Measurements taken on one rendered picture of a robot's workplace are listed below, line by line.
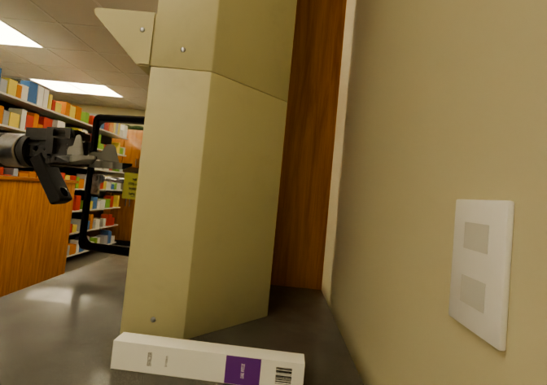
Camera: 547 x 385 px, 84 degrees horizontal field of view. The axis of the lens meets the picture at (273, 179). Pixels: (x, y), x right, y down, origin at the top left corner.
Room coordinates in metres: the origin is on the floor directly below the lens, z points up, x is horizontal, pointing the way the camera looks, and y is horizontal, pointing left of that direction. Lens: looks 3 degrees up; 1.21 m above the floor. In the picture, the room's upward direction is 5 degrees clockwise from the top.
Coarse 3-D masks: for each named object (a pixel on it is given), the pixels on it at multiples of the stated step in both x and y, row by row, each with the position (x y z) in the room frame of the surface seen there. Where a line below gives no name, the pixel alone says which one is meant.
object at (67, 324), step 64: (128, 256) 1.07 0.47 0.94; (0, 320) 0.55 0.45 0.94; (64, 320) 0.57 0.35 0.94; (256, 320) 0.65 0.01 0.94; (320, 320) 0.68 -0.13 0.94; (0, 384) 0.39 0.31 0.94; (64, 384) 0.40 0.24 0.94; (128, 384) 0.41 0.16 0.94; (192, 384) 0.42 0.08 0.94; (320, 384) 0.45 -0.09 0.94
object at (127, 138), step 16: (112, 128) 0.89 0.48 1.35; (128, 128) 0.88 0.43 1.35; (112, 144) 0.89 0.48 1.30; (128, 144) 0.88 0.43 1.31; (128, 160) 0.88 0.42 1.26; (112, 176) 0.89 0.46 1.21; (128, 176) 0.88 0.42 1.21; (112, 192) 0.88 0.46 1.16; (128, 192) 0.88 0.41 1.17; (96, 208) 0.89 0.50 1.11; (112, 208) 0.88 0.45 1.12; (128, 208) 0.87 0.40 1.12; (96, 224) 0.89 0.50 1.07; (112, 224) 0.88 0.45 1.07; (128, 224) 0.87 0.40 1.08; (96, 240) 0.89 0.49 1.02; (112, 240) 0.88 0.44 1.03; (128, 240) 0.87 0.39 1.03
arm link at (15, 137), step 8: (8, 136) 0.66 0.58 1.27; (16, 136) 0.66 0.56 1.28; (0, 144) 0.65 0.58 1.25; (8, 144) 0.65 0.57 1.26; (16, 144) 0.65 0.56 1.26; (0, 152) 0.65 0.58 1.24; (8, 152) 0.65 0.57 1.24; (0, 160) 0.66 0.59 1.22; (8, 160) 0.66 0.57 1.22; (16, 160) 0.66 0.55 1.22
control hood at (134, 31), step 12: (96, 12) 0.54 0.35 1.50; (108, 12) 0.54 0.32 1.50; (120, 12) 0.54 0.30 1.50; (132, 12) 0.54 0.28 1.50; (144, 12) 0.54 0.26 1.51; (108, 24) 0.54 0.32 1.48; (120, 24) 0.54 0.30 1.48; (132, 24) 0.54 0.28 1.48; (144, 24) 0.54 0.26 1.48; (120, 36) 0.54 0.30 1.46; (132, 36) 0.54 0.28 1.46; (144, 36) 0.54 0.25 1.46; (132, 48) 0.54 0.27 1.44; (144, 48) 0.54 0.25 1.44; (144, 60) 0.54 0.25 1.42
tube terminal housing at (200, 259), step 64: (192, 0) 0.54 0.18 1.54; (256, 0) 0.59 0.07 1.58; (192, 64) 0.54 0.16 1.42; (256, 64) 0.60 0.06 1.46; (192, 128) 0.54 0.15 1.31; (256, 128) 0.62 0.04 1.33; (192, 192) 0.54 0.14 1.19; (256, 192) 0.63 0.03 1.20; (192, 256) 0.54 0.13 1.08; (256, 256) 0.64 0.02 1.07; (128, 320) 0.54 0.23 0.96; (192, 320) 0.54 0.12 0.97
